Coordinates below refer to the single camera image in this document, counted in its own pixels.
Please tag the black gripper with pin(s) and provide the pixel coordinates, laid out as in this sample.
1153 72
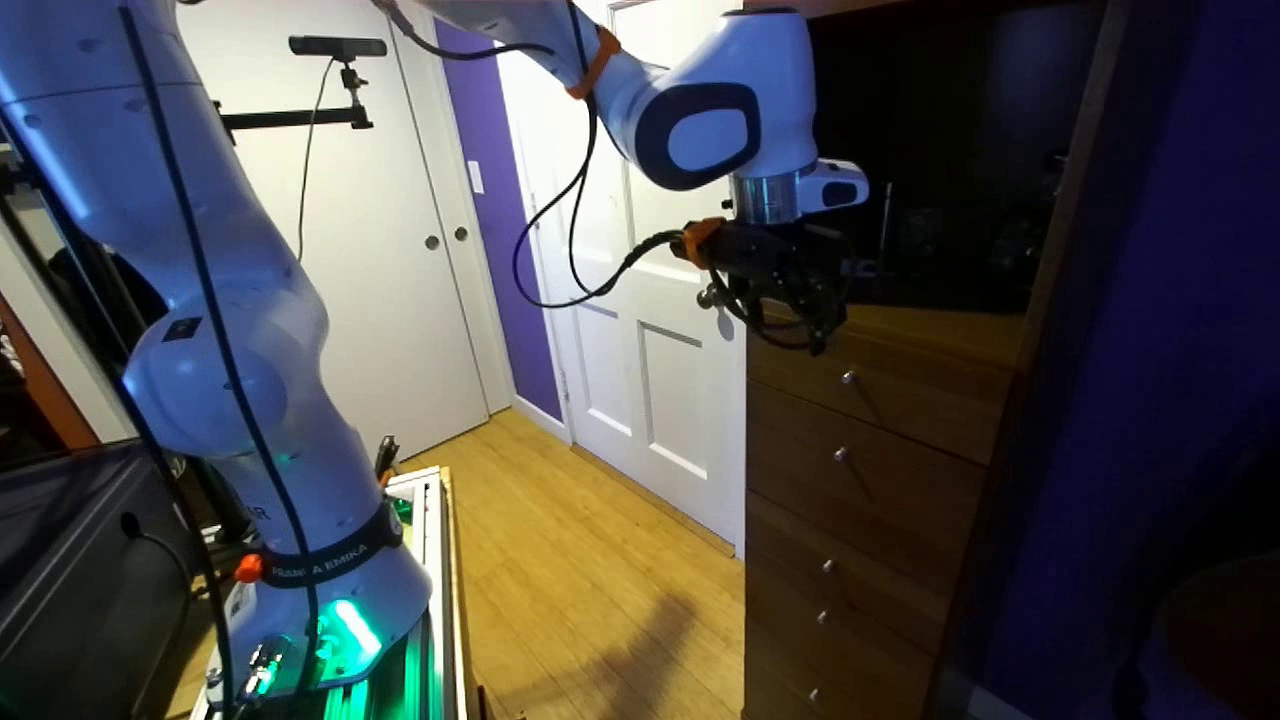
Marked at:
785 267

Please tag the brown wooden cabinet drawer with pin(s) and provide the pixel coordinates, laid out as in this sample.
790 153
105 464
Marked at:
905 504
921 402
880 581
866 642
852 697

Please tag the white robot base cart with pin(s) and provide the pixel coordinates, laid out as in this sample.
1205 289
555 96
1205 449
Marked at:
434 587

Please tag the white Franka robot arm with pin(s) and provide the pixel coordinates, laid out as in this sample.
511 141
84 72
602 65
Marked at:
201 267

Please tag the white panel door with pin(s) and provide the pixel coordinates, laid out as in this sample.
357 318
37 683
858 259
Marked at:
654 384

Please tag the brown wooden cabinet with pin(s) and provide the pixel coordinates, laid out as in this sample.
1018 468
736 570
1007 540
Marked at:
1082 162

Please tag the white closet door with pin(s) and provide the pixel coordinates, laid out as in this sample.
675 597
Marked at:
362 294
465 306

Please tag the orange clip on base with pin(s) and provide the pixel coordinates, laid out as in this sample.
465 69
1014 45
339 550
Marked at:
250 570

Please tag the brown wooden furniture piece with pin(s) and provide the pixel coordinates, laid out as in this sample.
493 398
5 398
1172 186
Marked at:
46 384

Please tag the black case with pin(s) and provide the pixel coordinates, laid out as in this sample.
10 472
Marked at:
82 587

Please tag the white wall light switch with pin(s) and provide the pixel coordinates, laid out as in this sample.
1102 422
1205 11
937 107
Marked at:
477 176

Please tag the black stereo camera bar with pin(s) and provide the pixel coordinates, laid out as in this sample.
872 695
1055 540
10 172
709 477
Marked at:
339 45

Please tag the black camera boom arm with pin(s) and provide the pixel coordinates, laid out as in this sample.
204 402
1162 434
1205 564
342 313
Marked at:
295 119

